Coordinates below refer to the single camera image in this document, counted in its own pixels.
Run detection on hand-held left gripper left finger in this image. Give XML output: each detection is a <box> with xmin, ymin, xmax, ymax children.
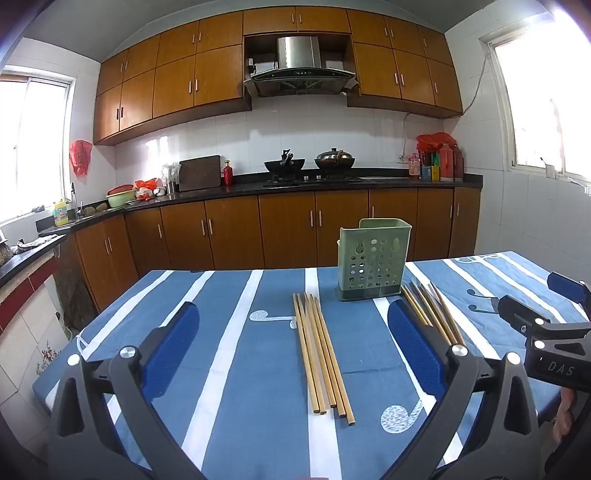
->
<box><xmin>48</xmin><ymin>302</ymin><xmax>208</xmax><ymax>480</ymax></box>

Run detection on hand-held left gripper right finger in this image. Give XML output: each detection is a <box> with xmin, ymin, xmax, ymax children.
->
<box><xmin>383</xmin><ymin>299</ymin><xmax>541</xmax><ymax>480</ymax></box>

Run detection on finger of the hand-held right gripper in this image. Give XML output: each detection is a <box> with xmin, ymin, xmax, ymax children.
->
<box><xmin>547</xmin><ymin>272</ymin><xmax>591</xmax><ymax>321</ymax></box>
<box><xmin>492</xmin><ymin>295</ymin><xmax>555</xmax><ymax>346</ymax></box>

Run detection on green perforated utensil holder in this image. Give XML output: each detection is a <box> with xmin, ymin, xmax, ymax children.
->
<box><xmin>337</xmin><ymin>218</ymin><xmax>413</xmax><ymax>302</ymax></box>

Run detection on person's right hand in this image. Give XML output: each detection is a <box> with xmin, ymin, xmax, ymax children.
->
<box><xmin>551</xmin><ymin>388</ymin><xmax>578</xmax><ymax>444</ymax></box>

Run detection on blue white striped tablecloth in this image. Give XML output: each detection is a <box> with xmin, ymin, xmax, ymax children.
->
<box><xmin>32</xmin><ymin>251</ymin><xmax>591</xmax><ymax>480</ymax></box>

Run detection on green basin with red lid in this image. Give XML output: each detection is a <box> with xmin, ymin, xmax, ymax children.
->
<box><xmin>106</xmin><ymin>185</ymin><xmax>137</xmax><ymax>209</ymax></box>

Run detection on wooden base cabinets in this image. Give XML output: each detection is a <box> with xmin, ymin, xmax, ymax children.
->
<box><xmin>55</xmin><ymin>187</ymin><xmax>483</xmax><ymax>315</ymax></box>

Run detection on metal utensil canister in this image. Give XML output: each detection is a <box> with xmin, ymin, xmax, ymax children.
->
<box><xmin>161</xmin><ymin>163</ymin><xmax>181</xmax><ymax>193</ymax></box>

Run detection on black kitchen countertop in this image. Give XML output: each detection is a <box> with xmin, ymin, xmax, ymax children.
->
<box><xmin>0</xmin><ymin>174</ymin><xmax>484</xmax><ymax>289</ymax></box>

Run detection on grey cloth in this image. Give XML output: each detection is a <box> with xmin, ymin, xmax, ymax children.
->
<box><xmin>14</xmin><ymin>234</ymin><xmax>61</xmax><ymax>253</ymax></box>

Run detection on dark red sauce bottles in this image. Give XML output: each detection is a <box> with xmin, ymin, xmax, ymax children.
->
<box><xmin>438</xmin><ymin>144</ymin><xmax>464</xmax><ymax>182</ymax></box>

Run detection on dark wooden cutting board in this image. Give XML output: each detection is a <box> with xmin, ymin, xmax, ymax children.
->
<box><xmin>178</xmin><ymin>155</ymin><xmax>222</xmax><ymax>192</ymax></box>

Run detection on sliding glass window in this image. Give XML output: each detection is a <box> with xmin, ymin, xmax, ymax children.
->
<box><xmin>0</xmin><ymin>76</ymin><xmax>75</xmax><ymax>223</ymax></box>
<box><xmin>480</xmin><ymin>18</ymin><xmax>591</xmax><ymax>185</ymax></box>

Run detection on black gas stove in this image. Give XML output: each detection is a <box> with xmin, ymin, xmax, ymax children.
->
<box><xmin>263</xmin><ymin>174</ymin><xmax>365</xmax><ymax>186</ymax></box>

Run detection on dark wok with lid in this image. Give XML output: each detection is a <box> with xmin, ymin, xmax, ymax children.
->
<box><xmin>315</xmin><ymin>148</ymin><xmax>356</xmax><ymax>175</ymax></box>

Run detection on hanging red plastic bag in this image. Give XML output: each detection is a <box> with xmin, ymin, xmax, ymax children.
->
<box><xmin>69</xmin><ymin>140</ymin><xmax>93</xmax><ymax>177</ymax></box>

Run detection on black wok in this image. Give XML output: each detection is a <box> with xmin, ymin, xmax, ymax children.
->
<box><xmin>264</xmin><ymin>148</ymin><xmax>306</xmax><ymax>182</ymax></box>

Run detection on steel range hood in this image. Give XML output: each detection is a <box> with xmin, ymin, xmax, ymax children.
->
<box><xmin>243</xmin><ymin>36</ymin><xmax>359</xmax><ymax>98</ymax></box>

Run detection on white wall cable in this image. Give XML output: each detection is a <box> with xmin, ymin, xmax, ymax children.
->
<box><xmin>401</xmin><ymin>50</ymin><xmax>491</xmax><ymax>163</ymax></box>

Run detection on wooden wall cabinets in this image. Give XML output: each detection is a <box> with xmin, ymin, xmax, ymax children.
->
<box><xmin>93</xmin><ymin>7</ymin><xmax>463</xmax><ymax>146</ymax></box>

